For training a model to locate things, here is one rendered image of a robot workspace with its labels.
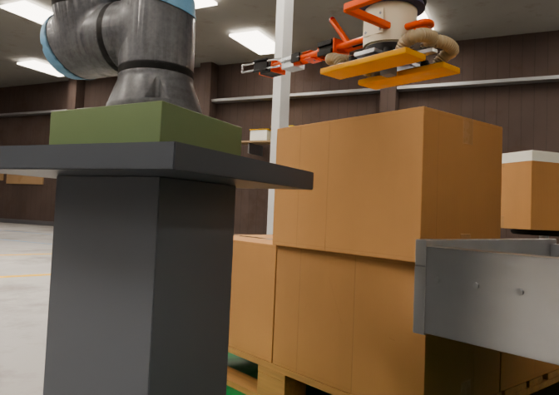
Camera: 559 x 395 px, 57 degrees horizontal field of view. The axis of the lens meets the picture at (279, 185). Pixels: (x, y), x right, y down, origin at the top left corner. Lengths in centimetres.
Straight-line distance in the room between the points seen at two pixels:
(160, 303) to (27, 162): 32
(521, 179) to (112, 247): 232
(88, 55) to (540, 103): 936
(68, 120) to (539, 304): 94
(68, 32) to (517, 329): 107
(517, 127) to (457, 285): 895
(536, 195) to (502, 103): 731
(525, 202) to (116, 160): 239
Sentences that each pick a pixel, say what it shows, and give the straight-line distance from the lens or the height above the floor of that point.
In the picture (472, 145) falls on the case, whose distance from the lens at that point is 156.
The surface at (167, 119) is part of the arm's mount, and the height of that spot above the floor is 81.
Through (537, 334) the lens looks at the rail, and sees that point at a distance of 111.
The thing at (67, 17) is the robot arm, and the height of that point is 104.
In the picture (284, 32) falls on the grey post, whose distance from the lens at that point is 518.
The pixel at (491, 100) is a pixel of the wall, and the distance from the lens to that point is 1018.
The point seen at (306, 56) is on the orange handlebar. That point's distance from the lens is 199.
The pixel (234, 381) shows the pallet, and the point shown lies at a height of 2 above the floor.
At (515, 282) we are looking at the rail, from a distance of 111.
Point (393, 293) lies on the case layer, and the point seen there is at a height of 45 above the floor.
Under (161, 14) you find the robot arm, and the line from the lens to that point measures 107.
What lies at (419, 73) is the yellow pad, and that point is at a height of 112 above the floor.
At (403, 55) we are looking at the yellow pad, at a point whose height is 112.
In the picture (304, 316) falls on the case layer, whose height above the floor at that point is 33.
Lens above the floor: 66
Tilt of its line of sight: 3 degrees up
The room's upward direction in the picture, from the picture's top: 2 degrees clockwise
